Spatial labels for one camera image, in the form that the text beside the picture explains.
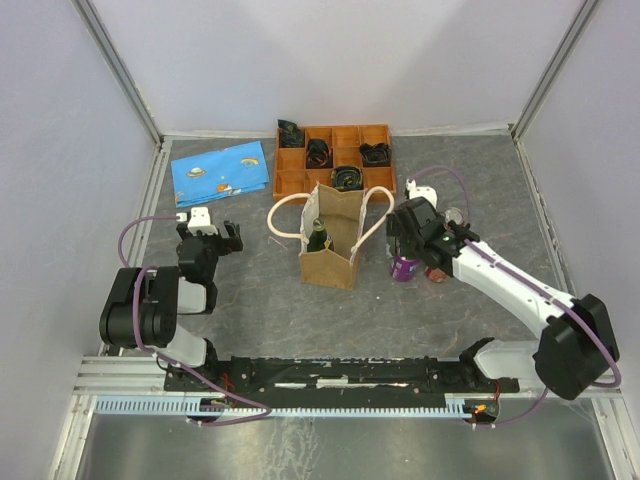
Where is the black rolled sock right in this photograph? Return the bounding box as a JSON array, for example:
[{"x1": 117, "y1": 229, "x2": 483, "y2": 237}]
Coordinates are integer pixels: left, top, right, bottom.
[{"x1": 359, "y1": 142, "x2": 392, "y2": 167}]

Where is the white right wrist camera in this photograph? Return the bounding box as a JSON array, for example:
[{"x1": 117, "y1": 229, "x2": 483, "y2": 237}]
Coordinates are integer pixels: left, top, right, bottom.
[{"x1": 404, "y1": 179, "x2": 438, "y2": 208}]

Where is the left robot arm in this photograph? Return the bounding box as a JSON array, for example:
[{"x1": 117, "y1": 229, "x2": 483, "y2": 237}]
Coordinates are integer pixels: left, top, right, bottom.
[{"x1": 99, "y1": 219, "x2": 243, "y2": 390}]

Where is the wooden compartment tray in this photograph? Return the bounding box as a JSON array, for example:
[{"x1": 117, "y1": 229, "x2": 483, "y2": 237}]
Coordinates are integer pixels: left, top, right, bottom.
[{"x1": 273, "y1": 124, "x2": 397, "y2": 200}]

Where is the dark rolled sock front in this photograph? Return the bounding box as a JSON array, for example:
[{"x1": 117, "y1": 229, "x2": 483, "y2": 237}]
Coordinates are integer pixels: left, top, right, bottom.
[{"x1": 331, "y1": 165, "x2": 364, "y2": 192}]

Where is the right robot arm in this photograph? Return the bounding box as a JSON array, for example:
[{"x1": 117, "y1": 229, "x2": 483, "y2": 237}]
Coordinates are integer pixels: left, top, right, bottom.
[{"x1": 266, "y1": 187, "x2": 621, "y2": 400}]

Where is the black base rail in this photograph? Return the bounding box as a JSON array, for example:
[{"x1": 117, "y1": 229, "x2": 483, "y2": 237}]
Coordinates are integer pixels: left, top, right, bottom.
[{"x1": 164, "y1": 356, "x2": 520, "y2": 407}]

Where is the blue space-print cloth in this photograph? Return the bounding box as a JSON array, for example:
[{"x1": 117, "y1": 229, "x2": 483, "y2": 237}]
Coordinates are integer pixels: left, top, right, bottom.
[{"x1": 171, "y1": 141, "x2": 270, "y2": 208}]

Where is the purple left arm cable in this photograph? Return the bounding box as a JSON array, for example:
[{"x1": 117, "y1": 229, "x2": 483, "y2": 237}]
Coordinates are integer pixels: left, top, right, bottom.
[{"x1": 117, "y1": 213, "x2": 274, "y2": 427}]

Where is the dark rolled sock top-left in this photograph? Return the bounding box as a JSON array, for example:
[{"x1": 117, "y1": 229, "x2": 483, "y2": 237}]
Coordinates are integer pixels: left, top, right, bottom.
[{"x1": 277, "y1": 119, "x2": 305, "y2": 148}]

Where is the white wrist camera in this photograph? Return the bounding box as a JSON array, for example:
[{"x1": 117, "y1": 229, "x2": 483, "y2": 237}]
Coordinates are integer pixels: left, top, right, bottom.
[
  {"x1": 404, "y1": 179, "x2": 438, "y2": 208},
  {"x1": 187, "y1": 207, "x2": 219, "y2": 236}
]

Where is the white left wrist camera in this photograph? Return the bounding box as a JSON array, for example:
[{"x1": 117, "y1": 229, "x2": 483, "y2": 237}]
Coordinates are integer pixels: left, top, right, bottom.
[{"x1": 187, "y1": 207, "x2": 219, "y2": 236}]

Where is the green glass bottle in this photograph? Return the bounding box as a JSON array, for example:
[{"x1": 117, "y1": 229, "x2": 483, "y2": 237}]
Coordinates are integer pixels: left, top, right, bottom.
[{"x1": 307, "y1": 218, "x2": 334, "y2": 253}]

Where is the purple soda can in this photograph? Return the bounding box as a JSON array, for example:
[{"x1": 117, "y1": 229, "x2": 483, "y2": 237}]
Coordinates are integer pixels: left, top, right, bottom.
[
  {"x1": 390, "y1": 255, "x2": 420, "y2": 282},
  {"x1": 444, "y1": 207, "x2": 466, "y2": 226}
]

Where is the red soda can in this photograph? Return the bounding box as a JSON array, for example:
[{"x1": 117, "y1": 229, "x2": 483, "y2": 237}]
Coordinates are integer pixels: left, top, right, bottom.
[{"x1": 425, "y1": 267, "x2": 450, "y2": 283}]

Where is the dark rolled sock middle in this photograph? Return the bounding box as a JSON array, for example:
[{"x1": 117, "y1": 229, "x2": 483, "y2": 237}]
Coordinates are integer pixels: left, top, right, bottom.
[{"x1": 305, "y1": 138, "x2": 333, "y2": 169}]

